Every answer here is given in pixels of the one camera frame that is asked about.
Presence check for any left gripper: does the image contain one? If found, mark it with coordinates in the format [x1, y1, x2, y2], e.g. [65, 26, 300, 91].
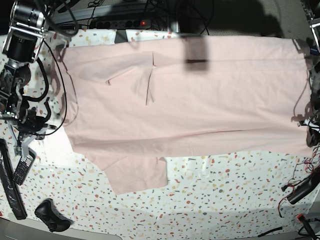
[298, 118, 320, 148]

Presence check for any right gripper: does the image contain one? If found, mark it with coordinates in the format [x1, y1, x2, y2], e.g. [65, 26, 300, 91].
[9, 107, 57, 157]

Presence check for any pink T-shirt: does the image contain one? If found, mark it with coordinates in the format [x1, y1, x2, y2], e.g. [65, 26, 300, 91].
[58, 36, 312, 195]

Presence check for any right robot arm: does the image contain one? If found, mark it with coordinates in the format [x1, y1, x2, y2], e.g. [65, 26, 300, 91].
[0, 0, 56, 158]

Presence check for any black remote control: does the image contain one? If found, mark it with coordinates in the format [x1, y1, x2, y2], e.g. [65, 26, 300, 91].
[13, 153, 36, 186]

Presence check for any long black bar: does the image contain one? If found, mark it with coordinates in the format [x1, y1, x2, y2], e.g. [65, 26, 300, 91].
[0, 139, 28, 220]

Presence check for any black cylindrical device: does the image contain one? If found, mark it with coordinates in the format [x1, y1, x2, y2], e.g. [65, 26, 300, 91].
[287, 172, 320, 205]

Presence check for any black game controller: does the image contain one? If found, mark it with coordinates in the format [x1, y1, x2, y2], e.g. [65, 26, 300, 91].
[34, 198, 73, 233]

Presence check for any red black clamp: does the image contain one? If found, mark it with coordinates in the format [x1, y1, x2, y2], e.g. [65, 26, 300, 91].
[297, 214, 317, 239]

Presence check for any terrazzo patterned tablecloth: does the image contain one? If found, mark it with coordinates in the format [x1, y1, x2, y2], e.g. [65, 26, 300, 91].
[19, 30, 317, 240]

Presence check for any grey table clamp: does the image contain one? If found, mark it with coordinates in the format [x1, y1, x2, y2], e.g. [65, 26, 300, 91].
[114, 30, 128, 44]

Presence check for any power strip with red light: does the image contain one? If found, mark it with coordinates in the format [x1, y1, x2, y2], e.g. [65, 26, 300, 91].
[88, 19, 152, 30]

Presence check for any red and black wire bundle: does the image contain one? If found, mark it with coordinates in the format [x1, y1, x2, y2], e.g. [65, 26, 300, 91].
[277, 146, 320, 218]

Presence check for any black cable on table edge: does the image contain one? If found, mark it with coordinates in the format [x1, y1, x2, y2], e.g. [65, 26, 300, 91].
[256, 226, 283, 238]

